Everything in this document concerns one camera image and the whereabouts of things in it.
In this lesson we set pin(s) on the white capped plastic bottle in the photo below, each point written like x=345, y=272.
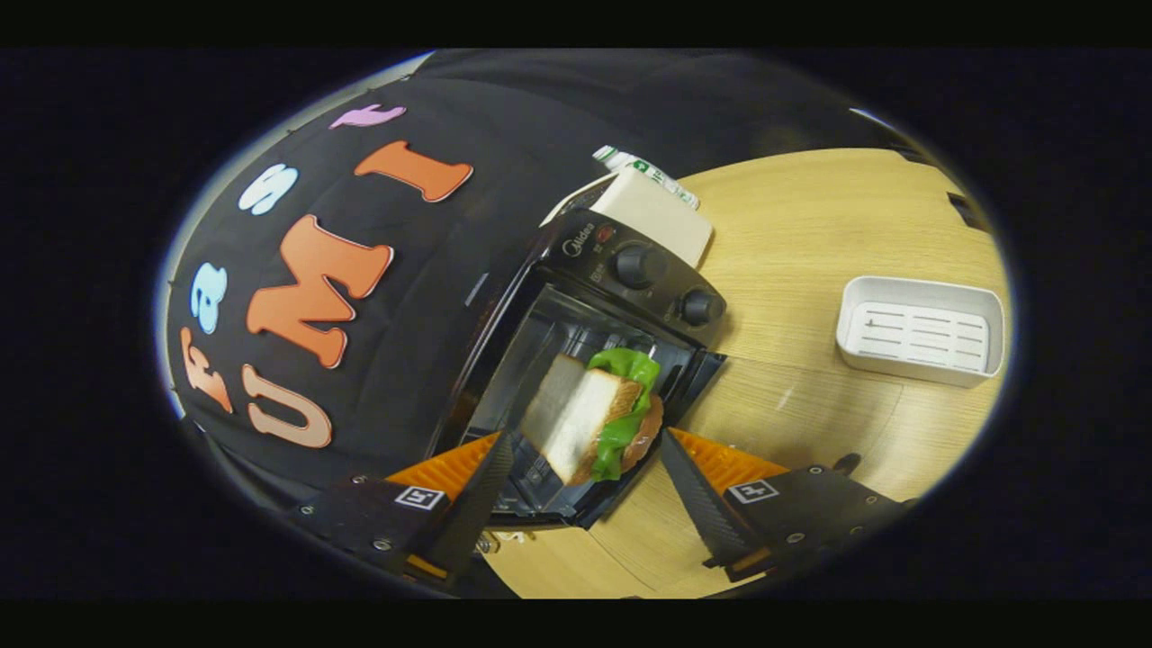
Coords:
x=643, y=168

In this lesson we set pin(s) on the cream rectangular box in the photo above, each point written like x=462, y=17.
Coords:
x=657, y=220

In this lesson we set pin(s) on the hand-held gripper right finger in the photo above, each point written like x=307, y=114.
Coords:
x=702, y=508

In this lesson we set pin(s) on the white plastic tray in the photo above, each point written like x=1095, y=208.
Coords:
x=918, y=333

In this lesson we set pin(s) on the sandwich with lettuce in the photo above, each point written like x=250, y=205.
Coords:
x=585, y=414

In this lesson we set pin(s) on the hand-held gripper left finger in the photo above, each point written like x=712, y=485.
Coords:
x=472, y=508

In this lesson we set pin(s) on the black toaster oven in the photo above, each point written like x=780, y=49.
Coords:
x=648, y=270

